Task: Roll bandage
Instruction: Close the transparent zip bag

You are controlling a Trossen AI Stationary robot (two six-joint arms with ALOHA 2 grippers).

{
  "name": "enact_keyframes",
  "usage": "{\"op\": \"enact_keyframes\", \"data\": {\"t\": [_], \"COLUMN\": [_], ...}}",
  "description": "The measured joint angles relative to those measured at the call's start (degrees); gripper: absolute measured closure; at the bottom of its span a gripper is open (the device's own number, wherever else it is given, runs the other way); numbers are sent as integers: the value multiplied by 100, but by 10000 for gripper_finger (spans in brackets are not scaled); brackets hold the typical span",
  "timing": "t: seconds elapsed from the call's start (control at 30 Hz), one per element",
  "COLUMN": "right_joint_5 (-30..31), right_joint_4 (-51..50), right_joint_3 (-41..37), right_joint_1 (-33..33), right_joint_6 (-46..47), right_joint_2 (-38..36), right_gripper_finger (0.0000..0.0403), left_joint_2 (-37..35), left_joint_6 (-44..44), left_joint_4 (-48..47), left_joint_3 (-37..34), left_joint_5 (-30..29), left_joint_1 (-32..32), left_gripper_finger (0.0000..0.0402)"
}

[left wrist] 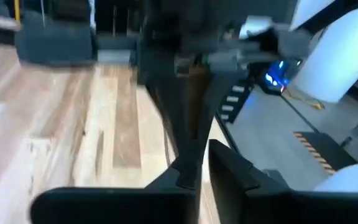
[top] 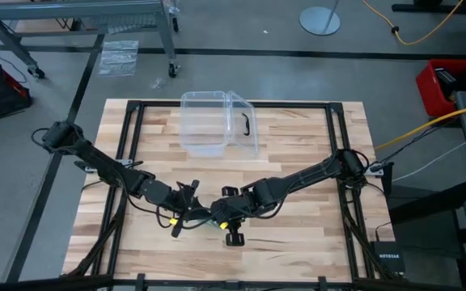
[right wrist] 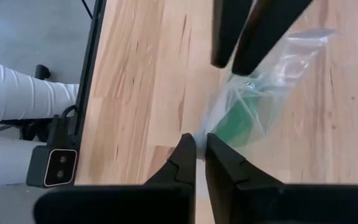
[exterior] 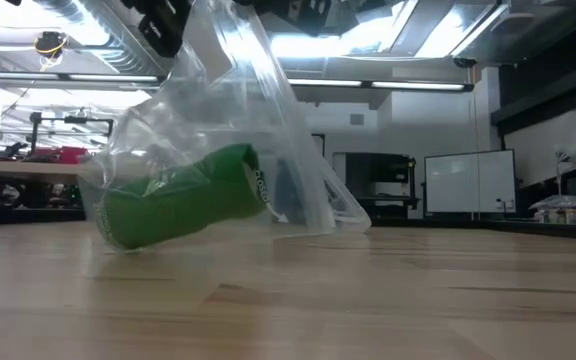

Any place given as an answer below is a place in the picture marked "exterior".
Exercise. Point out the clear plastic zip bag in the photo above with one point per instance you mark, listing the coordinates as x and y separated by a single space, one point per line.
208 115

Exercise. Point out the long ceiling light bar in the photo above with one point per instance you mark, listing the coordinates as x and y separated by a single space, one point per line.
418 86

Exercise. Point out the red background crate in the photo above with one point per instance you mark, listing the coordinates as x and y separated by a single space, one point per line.
68 155

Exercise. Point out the black background cabinet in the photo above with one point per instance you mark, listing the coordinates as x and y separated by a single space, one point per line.
383 167

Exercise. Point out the wooden background table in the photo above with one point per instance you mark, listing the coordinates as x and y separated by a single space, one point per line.
18 171

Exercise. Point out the white whiteboard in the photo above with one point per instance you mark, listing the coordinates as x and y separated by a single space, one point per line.
468 180

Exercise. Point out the pile of packaged goods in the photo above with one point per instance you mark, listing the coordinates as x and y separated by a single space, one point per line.
563 215

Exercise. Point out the grey wall vent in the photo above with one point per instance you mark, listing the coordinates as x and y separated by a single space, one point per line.
357 119

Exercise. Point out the black frame stand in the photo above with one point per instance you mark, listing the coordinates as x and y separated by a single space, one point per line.
93 120

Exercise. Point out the black dome ceiling camera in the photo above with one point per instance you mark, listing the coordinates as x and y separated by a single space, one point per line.
464 62

